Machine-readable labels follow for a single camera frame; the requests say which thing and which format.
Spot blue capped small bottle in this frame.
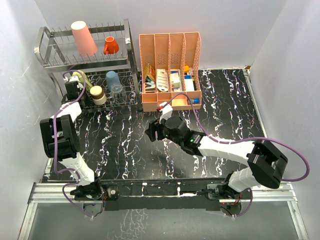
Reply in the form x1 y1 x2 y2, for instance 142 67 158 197
187 98 200 105

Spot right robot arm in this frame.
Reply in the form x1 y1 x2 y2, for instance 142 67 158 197
145 116 288 199

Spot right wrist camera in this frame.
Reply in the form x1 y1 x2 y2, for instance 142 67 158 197
157 101 173 122

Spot steel two-tier dish rack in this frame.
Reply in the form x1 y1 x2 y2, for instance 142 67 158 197
34 19 143 112

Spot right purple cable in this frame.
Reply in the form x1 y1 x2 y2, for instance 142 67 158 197
159 92 311 218

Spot peach plastic desk organizer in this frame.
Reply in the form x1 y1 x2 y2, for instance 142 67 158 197
139 32 202 112

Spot clear faceted glass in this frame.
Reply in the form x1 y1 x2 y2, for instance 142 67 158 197
110 84 127 104

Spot light green mug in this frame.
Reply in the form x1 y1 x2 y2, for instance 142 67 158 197
72 70 93 91

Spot orange ceramic mug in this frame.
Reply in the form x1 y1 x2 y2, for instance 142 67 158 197
103 36 120 55

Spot blue plastic cup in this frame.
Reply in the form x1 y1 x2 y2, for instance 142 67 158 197
106 70 121 91

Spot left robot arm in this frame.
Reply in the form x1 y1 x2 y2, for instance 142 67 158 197
39 100 104 200

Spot white barcode card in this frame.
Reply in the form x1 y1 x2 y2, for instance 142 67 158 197
156 68 169 92

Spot blue white box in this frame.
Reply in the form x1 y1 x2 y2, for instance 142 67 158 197
184 75 196 92

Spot tall pink cup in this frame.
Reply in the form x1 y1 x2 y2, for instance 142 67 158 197
70 20 98 57

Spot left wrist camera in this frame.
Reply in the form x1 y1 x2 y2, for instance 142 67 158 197
63 75 84 89

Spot yellow capped bottle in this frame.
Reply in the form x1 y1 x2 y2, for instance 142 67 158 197
184 65 190 73

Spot cream and brown tumbler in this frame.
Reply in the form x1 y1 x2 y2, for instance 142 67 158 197
89 85 107 106

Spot orange booklet stack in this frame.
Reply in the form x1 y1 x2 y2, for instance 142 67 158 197
143 63 156 82

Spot aluminium rail frame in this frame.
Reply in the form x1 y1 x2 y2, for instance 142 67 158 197
18 180 309 240

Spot green white medicine box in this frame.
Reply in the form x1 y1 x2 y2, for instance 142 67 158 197
170 71 181 89

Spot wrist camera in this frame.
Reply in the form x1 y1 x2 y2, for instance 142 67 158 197
63 75 84 89
157 101 173 122

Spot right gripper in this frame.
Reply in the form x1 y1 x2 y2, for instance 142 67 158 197
145 113 183 147

